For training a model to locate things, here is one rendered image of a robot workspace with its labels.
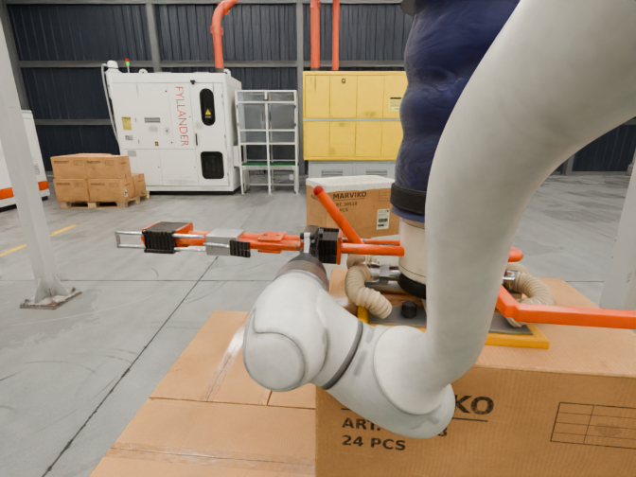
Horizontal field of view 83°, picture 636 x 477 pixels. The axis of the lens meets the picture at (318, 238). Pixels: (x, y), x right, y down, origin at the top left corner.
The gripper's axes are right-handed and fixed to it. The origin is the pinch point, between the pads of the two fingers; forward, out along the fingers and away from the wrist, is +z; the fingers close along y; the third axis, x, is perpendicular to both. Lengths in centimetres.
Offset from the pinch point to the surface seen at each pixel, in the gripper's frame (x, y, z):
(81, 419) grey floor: -123, 116, 59
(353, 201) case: 9, 27, 175
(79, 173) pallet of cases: -470, 61, 526
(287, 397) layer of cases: -12, 61, 23
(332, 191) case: -5, 19, 168
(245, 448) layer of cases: -20, 61, 2
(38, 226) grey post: -238, 53, 179
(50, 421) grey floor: -138, 116, 57
